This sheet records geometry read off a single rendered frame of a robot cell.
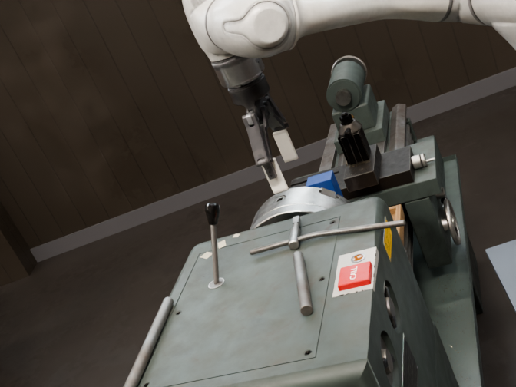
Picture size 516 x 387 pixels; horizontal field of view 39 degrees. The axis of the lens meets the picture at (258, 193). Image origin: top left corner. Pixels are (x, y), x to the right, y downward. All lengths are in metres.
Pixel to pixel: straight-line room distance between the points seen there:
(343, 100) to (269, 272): 1.42
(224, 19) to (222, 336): 0.57
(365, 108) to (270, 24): 1.72
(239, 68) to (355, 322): 0.50
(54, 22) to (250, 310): 4.00
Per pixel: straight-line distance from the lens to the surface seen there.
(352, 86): 2.79
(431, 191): 2.33
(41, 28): 5.22
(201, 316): 1.44
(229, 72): 1.34
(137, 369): 1.36
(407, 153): 2.42
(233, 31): 1.16
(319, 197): 1.77
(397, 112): 3.07
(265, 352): 1.26
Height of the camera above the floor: 1.96
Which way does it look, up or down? 23 degrees down
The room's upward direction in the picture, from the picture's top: 25 degrees counter-clockwise
